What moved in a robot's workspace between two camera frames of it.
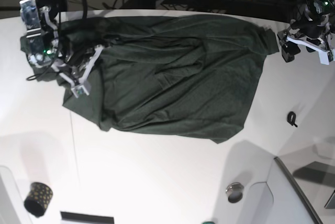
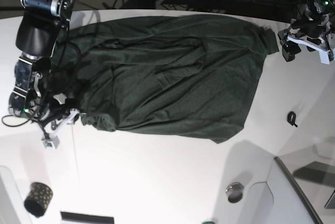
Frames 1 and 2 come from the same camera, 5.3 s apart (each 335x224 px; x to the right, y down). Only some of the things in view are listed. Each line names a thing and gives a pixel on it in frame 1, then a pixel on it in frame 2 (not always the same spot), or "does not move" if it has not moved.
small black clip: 291,118 does not move
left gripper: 78,66 → 56,111
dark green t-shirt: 186,75 does not move
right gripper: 313,33 does not move
